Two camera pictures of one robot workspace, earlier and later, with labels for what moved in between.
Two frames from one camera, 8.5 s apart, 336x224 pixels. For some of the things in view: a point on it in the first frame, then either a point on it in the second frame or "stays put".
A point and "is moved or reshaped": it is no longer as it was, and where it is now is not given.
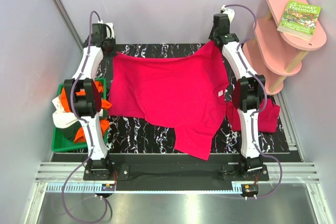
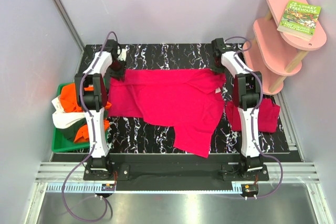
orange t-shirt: (80, 137) stays put
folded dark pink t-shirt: (268, 116) stays put
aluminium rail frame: (292, 172) stays put
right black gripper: (210, 35) → (217, 71)
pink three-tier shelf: (274, 54) stays put
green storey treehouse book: (300, 19) stays put
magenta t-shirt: (191, 91) is moved or reshaped
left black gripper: (111, 54) → (120, 74)
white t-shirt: (61, 118) stays put
